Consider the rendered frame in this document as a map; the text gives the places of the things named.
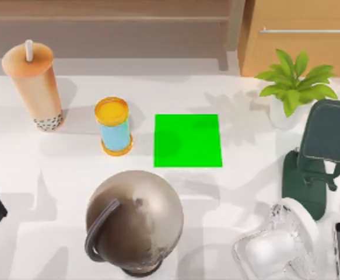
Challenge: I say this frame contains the flat green square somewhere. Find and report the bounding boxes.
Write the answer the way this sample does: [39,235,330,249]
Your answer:
[153,114,223,169]

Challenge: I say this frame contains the yellow and blue can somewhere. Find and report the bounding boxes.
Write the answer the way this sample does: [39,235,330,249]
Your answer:
[94,97,134,156]

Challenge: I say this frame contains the wooden open shelf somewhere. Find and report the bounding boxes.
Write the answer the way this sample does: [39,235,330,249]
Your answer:
[0,0,248,71]

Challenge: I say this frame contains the green plant in white pot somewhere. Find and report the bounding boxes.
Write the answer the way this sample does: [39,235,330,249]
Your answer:
[254,48,339,130]

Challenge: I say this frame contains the bubble tea cup with straw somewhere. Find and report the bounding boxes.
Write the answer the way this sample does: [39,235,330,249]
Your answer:
[1,39,64,131]

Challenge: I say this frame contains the dark green bag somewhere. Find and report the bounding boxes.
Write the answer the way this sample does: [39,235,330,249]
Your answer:
[281,99,340,222]

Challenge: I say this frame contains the wooden cupboard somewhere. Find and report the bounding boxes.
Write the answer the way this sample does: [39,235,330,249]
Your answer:
[237,0,340,78]

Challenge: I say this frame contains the long metal handle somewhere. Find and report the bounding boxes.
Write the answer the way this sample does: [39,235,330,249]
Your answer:
[259,26,340,34]

